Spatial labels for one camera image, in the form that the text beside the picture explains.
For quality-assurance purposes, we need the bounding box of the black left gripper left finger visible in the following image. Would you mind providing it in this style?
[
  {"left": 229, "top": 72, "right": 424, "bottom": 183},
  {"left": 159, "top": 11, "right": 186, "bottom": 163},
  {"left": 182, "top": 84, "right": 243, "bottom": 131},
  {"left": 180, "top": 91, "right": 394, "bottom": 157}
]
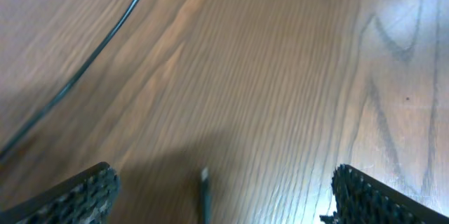
[{"left": 1, "top": 162, "right": 120, "bottom": 224}]

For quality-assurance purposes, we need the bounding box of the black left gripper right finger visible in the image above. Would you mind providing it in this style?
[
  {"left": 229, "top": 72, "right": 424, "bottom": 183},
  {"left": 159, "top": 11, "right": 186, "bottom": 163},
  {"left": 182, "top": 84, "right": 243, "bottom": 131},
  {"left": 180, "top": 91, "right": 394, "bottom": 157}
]
[{"left": 320, "top": 164, "right": 448, "bottom": 224}]

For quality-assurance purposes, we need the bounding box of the thick black USB cable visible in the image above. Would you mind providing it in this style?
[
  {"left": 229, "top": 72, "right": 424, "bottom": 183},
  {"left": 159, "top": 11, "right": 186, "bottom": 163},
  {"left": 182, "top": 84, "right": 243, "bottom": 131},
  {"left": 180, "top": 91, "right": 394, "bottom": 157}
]
[{"left": 0, "top": 0, "right": 213, "bottom": 224}]

